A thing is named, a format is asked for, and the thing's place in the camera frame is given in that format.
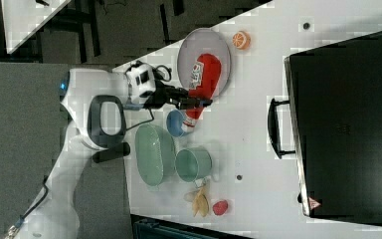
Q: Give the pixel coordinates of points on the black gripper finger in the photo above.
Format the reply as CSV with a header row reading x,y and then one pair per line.
x,y
193,103
178,93

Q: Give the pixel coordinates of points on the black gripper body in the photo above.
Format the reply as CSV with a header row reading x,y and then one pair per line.
x,y
164,94

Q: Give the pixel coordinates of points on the red plush ketchup bottle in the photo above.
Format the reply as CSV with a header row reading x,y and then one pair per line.
x,y
205,76

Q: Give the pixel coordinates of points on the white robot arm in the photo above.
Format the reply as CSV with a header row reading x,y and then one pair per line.
x,y
96,101

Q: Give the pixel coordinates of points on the green oval strainer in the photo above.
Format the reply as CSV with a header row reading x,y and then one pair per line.
x,y
155,154

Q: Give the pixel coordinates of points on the blue bowl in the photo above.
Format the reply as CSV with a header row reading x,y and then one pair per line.
x,y
175,124

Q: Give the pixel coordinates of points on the lilac oval plate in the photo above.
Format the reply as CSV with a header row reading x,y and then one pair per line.
x,y
198,42

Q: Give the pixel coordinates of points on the green mug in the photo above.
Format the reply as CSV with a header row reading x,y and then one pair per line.
x,y
193,163

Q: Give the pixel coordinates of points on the orange slice toy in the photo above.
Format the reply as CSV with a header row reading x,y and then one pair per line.
x,y
241,40

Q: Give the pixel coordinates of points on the plush banana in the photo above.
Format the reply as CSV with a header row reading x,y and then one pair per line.
x,y
198,200

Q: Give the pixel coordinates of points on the red plush strawberry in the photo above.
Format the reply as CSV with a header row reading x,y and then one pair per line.
x,y
220,207

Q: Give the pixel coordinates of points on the black toaster oven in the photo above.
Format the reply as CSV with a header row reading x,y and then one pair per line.
x,y
334,95

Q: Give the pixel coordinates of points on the white side table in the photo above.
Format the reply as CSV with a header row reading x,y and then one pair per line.
x,y
23,18

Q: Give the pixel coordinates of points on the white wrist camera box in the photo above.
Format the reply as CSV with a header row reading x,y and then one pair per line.
x,y
142,77

